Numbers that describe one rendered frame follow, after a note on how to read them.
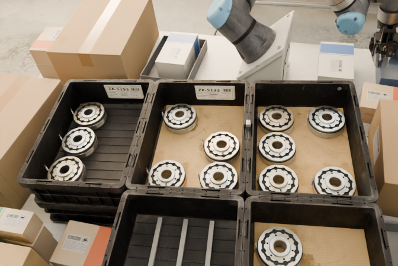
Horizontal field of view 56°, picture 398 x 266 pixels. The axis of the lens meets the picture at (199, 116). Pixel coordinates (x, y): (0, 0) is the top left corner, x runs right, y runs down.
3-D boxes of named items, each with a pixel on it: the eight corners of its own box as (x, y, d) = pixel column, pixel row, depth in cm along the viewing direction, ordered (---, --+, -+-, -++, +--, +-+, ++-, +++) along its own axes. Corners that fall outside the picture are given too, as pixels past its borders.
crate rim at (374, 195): (250, 85, 117) (250, 79, 115) (352, 86, 112) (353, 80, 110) (244, 200, 91) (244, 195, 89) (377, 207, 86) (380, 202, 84)
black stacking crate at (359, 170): (251, 106, 124) (250, 81, 115) (346, 108, 119) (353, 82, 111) (246, 218, 98) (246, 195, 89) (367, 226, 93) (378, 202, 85)
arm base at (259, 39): (249, 46, 147) (231, 29, 144) (278, 24, 137) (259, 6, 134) (241, 70, 137) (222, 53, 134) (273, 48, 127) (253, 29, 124)
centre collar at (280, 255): (268, 236, 89) (268, 235, 88) (289, 237, 88) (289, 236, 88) (269, 257, 85) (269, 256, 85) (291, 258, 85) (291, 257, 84)
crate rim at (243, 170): (156, 85, 122) (155, 79, 120) (250, 85, 117) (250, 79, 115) (125, 193, 95) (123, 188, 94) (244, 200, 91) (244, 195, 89)
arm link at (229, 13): (224, 47, 136) (197, 22, 131) (237, 23, 143) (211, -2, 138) (246, 34, 126) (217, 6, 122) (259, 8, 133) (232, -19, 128)
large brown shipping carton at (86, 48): (100, 32, 182) (86, -6, 167) (159, 34, 176) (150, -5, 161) (65, 90, 156) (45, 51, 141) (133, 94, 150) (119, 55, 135)
